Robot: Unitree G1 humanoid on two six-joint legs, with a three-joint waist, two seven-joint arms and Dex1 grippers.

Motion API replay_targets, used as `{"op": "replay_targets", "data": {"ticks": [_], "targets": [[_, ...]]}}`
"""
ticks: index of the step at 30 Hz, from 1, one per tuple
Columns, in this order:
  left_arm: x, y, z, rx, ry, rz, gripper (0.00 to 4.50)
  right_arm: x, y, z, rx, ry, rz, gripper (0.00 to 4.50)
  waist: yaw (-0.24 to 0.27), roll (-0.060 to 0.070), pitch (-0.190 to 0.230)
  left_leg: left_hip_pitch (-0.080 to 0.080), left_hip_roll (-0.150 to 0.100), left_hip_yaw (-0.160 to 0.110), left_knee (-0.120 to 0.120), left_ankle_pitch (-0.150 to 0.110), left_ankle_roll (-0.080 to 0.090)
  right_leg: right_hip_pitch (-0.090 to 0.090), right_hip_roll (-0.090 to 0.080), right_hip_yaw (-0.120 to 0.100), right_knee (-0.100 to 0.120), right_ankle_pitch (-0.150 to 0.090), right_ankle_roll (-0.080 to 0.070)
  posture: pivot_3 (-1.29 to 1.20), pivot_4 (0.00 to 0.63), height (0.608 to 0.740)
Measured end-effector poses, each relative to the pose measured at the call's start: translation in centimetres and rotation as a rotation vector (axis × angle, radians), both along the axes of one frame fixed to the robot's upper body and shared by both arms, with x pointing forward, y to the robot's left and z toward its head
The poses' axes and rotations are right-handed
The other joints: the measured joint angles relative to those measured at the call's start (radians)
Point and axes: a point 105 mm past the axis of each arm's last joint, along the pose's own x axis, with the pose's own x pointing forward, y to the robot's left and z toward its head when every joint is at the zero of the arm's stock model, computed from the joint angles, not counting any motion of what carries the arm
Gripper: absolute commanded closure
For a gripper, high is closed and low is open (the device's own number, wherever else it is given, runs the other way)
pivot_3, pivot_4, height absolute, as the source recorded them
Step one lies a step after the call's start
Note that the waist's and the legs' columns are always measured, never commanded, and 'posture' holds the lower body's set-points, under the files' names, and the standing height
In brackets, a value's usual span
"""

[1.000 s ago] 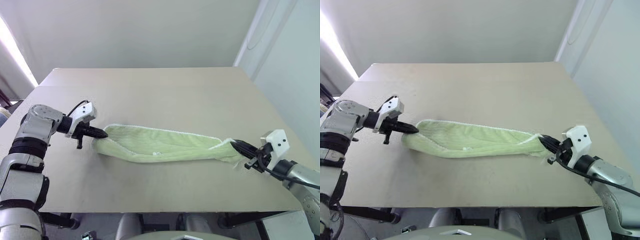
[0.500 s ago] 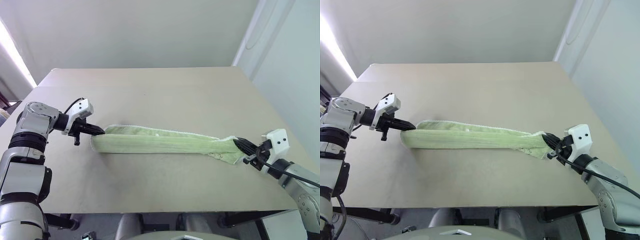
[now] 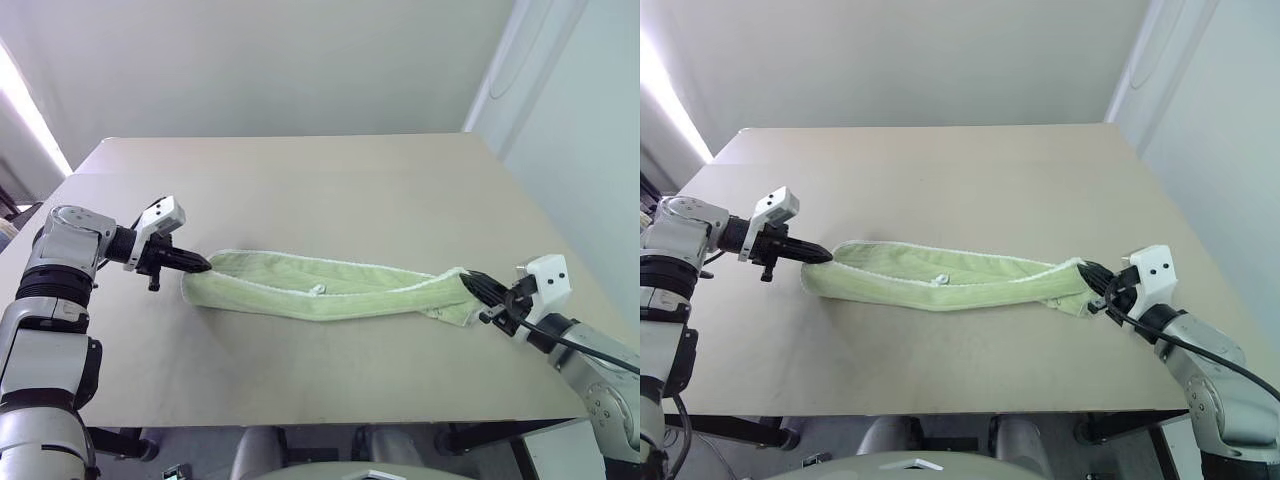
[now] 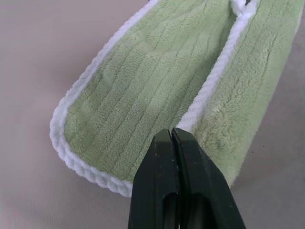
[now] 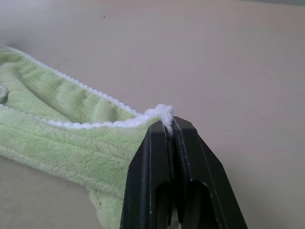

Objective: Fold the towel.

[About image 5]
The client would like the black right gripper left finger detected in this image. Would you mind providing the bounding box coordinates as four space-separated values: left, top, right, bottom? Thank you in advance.
120 121 179 229

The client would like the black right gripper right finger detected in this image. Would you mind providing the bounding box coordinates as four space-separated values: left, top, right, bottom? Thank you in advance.
172 115 249 229

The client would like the light green fleece towel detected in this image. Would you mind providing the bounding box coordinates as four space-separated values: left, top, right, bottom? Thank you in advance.
0 45 178 229

